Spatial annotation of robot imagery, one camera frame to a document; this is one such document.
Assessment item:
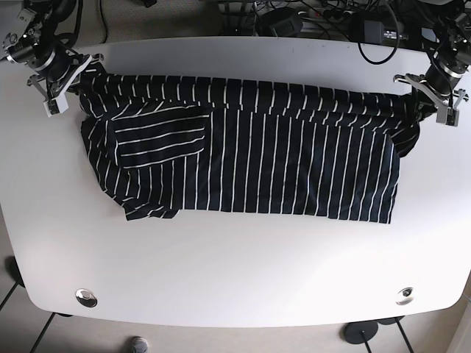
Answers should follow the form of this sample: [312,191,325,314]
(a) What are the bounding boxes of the left silver table grommet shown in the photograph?
[75,288,98,308]

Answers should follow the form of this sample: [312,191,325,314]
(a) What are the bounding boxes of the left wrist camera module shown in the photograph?
[436,107,459,126]

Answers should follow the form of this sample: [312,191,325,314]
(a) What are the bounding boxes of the black round stand base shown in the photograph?
[341,321,378,345]

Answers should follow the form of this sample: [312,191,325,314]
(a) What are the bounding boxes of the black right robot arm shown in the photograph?
[1,1,104,116]

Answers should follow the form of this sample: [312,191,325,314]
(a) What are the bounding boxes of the grey shoe on floor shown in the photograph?
[130,337,149,353]

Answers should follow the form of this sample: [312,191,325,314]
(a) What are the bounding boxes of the navy white striped T-shirt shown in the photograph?
[79,64,432,224]

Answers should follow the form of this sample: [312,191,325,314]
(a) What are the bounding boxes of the silver table grommet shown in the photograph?
[394,287,415,306]
[75,288,98,308]

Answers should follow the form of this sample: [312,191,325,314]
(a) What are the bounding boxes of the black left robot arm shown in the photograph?
[394,1,470,126]

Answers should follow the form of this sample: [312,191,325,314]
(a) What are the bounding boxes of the right silver table grommet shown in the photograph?
[394,287,415,306]

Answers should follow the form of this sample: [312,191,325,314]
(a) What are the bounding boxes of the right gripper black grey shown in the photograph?
[26,49,104,105]

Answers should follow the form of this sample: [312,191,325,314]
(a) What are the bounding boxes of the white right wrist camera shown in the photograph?
[43,96,68,117]

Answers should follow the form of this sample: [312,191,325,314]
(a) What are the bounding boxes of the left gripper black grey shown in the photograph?
[393,60,470,113]

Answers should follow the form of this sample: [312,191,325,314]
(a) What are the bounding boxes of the black box under table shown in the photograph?
[255,7,303,38]

